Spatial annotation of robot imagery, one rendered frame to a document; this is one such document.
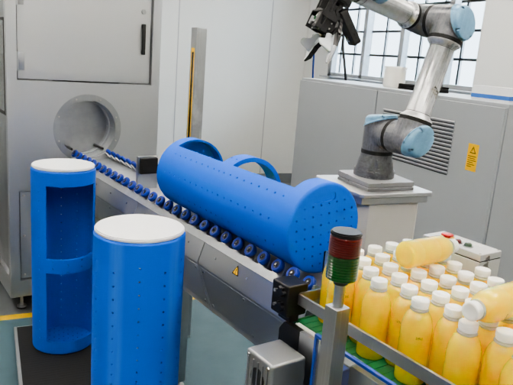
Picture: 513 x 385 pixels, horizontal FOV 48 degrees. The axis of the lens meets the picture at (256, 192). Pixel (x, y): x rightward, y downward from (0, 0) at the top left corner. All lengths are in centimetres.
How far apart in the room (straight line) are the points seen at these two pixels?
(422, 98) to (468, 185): 131
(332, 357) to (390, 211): 99
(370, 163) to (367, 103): 192
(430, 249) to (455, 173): 189
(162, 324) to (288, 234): 49
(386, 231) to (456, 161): 131
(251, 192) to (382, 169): 55
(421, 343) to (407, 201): 90
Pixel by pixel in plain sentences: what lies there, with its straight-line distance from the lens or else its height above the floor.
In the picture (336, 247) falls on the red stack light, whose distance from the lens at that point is 113.
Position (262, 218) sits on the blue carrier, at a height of 111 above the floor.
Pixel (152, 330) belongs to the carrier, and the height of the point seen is 75.
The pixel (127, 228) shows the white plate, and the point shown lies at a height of 104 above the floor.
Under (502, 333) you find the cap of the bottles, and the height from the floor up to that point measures 109.
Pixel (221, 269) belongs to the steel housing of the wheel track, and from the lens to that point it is 201.
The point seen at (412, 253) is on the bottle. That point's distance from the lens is 147.
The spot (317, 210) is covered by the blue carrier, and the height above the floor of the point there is 115.
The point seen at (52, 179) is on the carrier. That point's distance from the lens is 267.
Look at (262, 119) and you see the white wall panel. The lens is 722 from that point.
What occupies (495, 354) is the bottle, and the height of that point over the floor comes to 105.
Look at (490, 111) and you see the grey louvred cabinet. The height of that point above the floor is 140.
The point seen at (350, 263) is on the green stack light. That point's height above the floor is 120.
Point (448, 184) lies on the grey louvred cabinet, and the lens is 342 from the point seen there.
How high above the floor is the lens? 158
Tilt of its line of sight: 13 degrees down
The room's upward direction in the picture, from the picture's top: 5 degrees clockwise
